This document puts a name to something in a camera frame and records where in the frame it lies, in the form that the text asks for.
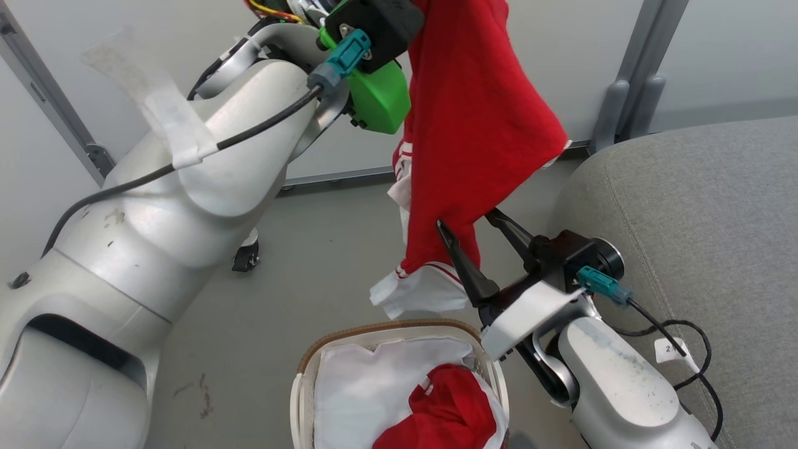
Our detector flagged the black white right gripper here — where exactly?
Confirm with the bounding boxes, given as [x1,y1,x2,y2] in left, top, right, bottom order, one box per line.
[435,208,625,362]

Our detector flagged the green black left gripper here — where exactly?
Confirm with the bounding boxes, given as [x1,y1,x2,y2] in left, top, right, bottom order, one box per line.
[317,0,426,135]

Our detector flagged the red garment with white trim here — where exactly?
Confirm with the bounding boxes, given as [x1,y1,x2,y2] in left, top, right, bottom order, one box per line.
[370,0,572,321]

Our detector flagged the white laundry basket brown rim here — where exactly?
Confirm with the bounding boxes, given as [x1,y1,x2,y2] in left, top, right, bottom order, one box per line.
[289,319,511,449]

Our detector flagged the crumpled red garment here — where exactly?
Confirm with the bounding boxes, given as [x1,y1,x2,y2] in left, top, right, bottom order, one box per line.
[372,364,499,449]

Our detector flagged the white cloth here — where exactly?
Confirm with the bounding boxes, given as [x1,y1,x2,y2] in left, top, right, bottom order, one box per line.
[313,337,509,449]

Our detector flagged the black caster wheel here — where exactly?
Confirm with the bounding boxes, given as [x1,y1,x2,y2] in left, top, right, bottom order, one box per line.
[231,228,261,273]

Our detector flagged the white tape strip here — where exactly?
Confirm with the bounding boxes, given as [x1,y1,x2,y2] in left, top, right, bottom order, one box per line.
[80,28,220,170]

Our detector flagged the grey fabric sofa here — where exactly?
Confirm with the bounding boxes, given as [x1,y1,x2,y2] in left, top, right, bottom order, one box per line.
[547,115,798,449]

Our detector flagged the teal left cable connector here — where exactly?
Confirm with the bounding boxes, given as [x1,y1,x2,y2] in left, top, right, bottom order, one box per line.
[307,29,373,95]

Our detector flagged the teal cable connector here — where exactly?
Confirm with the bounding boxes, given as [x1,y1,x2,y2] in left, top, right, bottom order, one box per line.
[307,29,373,95]
[576,266,634,307]

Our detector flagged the grey metal floor rail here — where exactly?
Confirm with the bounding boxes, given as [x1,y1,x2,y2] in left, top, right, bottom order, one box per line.
[277,140,592,193]

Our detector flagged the teal right cable connector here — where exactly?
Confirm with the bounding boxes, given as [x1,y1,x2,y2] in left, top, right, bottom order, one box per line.
[576,266,634,307]

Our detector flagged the red yellow wire bundle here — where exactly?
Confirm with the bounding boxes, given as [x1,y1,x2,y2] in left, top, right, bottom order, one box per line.
[244,0,307,26]

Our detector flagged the white cable label tag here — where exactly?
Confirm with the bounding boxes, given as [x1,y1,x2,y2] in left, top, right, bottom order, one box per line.
[654,337,694,366]

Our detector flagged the grey metal post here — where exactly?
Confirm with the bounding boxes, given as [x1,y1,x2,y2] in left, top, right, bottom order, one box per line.
[588,0,690,155]

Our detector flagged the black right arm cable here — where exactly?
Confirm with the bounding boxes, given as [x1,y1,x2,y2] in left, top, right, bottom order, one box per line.
[610,298,725,442]

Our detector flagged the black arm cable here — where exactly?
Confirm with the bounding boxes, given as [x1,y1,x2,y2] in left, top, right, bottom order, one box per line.
[41,84,326,258]
[610,298,725,442]

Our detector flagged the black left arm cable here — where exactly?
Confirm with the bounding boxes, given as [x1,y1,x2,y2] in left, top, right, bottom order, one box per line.
[41,84,326,258]

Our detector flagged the slanted grey metal rail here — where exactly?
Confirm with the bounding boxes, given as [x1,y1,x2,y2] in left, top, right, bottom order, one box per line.
[0,5,117,188]

